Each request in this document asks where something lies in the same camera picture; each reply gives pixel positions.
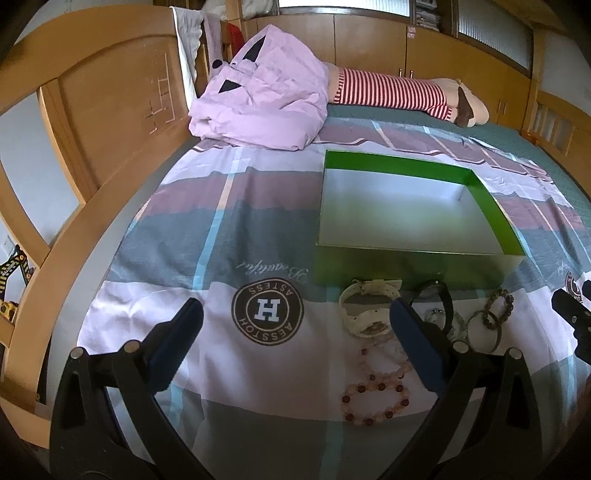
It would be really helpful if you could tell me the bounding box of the brown wooden bead bracelet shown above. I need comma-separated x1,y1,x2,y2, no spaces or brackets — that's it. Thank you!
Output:
467,287,515,331

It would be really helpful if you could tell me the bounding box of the dark metal bangle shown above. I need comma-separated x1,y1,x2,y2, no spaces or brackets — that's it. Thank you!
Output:
466,309,502,354

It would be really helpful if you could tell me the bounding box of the silver chain bracelet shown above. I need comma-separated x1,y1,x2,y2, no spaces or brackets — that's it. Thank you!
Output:
423,307,470,345

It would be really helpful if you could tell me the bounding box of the red pink bead bracelet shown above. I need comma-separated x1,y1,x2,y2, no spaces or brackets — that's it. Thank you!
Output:
341,380,411,427

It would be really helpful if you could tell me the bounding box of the plaid bed sheet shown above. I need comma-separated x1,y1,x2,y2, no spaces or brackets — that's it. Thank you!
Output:
78,107,590,479

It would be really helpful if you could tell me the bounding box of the green cardboard box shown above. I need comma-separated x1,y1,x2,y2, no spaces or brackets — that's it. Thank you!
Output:
315,150,526,290

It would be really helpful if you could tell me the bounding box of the striped plush doll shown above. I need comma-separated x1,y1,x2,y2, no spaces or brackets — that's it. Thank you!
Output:
327,64,489,128

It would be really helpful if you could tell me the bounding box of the wooden headboard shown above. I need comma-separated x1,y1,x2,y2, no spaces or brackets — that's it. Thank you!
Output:
1,5,189,448

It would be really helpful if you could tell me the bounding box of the pink folded quilt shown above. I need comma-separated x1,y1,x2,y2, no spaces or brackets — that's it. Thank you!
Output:
188,24,329,151

